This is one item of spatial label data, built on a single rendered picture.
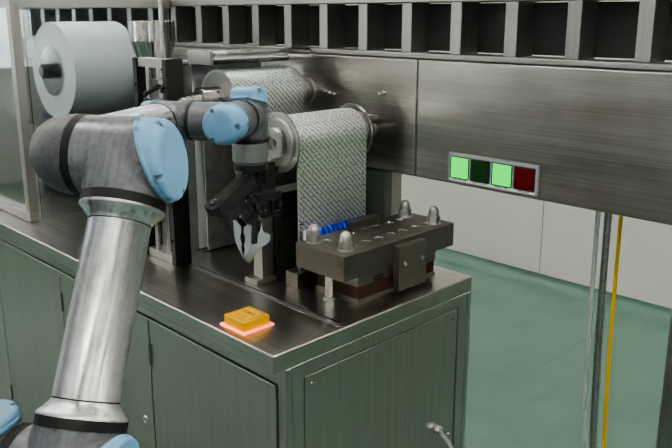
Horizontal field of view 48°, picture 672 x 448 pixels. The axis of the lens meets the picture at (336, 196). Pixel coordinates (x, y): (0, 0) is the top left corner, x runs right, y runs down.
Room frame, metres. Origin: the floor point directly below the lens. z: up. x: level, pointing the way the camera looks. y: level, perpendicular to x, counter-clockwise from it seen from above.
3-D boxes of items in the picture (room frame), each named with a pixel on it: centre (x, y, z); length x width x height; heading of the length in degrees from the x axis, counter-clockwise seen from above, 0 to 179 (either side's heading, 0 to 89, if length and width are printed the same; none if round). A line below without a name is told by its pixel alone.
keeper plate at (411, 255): (1.70, -0.18, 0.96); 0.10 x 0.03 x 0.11; 135
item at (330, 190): (1.82, 0.01, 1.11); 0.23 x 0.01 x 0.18; 135
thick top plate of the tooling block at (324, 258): (1.76, -0.10, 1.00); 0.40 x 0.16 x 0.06; 135
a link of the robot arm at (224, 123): (1.42, 0.22, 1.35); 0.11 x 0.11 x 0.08; 77
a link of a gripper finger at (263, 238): (1.50, 0.16, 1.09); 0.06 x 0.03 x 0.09; 135
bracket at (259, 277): (1.77, 0.19, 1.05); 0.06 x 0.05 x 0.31; 135
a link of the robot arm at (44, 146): (1.24, 0.37, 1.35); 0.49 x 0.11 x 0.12; 167
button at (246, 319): (1.50, 0.19, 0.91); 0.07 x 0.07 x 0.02; 45
